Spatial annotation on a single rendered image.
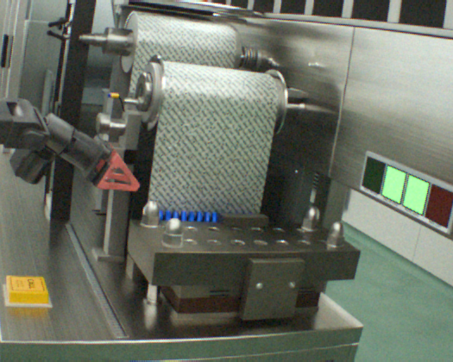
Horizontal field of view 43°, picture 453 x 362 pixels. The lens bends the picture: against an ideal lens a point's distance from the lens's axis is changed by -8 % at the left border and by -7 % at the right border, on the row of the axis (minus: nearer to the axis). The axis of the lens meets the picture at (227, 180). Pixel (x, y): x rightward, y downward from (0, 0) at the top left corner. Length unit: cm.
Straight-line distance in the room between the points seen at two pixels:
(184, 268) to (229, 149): 29
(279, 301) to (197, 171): 29
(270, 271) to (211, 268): 10
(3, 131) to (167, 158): 33
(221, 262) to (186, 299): 9
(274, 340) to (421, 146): 41
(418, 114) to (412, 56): 10
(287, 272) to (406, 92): 37
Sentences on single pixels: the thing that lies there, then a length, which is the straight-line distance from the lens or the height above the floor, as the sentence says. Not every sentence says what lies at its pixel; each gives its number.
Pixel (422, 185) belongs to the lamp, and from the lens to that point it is 97.
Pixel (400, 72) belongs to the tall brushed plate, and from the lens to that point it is 105.
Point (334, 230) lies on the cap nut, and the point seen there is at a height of 106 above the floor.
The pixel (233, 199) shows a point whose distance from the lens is 122.
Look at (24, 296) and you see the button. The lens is 104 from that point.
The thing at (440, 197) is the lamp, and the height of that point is 120.
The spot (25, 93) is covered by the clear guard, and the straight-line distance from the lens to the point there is 212.
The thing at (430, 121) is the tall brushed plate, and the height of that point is 130.
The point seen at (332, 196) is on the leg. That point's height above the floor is 104.
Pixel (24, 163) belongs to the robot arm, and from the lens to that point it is 109.
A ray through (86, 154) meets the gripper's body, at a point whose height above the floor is 114.
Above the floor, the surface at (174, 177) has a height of 110.
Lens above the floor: 137
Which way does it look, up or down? 13 degrees down
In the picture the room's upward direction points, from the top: 9 degrees clockwise
